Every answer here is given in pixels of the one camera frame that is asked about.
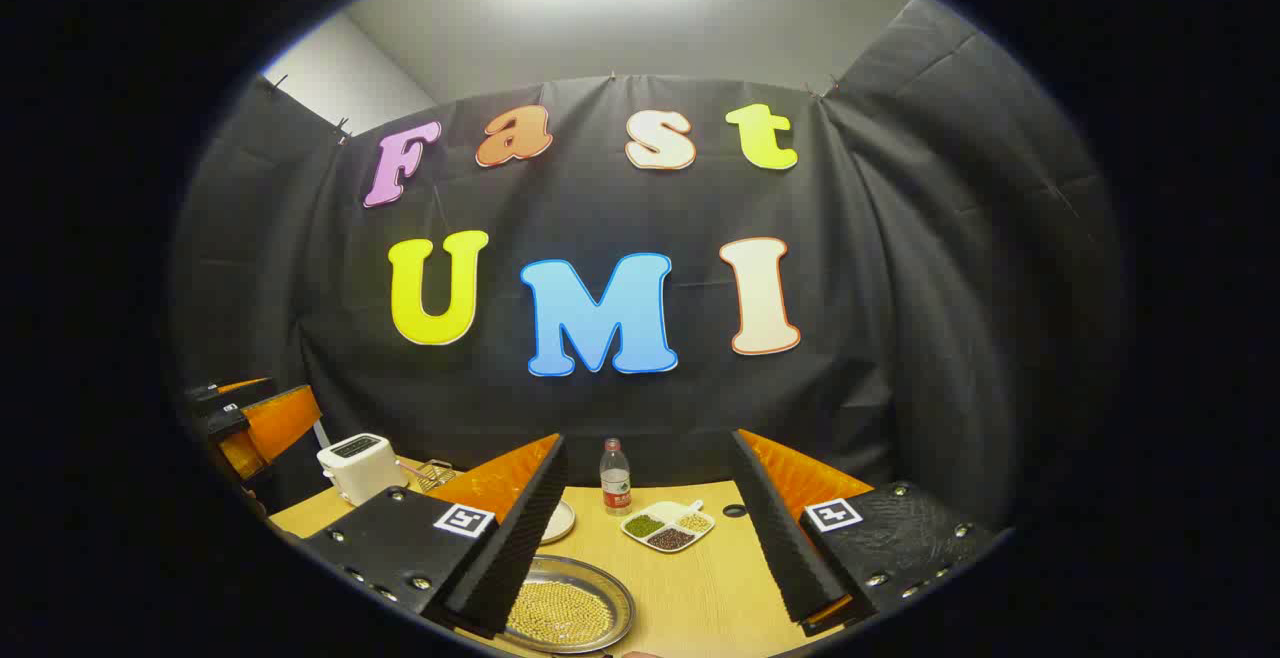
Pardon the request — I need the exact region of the wire mesh basket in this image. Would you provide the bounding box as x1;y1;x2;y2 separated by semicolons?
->
400;458;457;492

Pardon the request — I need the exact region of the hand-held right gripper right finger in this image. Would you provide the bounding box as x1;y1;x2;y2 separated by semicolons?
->
728;428;1001;637

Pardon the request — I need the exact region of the clear plastic water bottle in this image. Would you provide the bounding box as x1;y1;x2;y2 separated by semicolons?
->
600;438;632;517

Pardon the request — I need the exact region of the white divided bean dish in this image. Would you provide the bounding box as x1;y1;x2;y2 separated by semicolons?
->
620;500;716;553

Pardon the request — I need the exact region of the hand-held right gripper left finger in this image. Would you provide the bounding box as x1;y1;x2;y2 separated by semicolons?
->
300;433;569;639

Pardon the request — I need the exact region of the white round plate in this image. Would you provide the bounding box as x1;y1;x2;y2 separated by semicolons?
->
540;500;578;545

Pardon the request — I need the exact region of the white toaster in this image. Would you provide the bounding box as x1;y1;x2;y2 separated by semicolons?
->
317;433;409;507

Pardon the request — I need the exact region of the pile of soybeans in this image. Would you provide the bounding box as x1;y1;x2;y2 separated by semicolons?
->
507;580;614;645

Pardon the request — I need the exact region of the stainless steel pot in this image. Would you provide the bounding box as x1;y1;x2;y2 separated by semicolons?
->
500;555;637;655

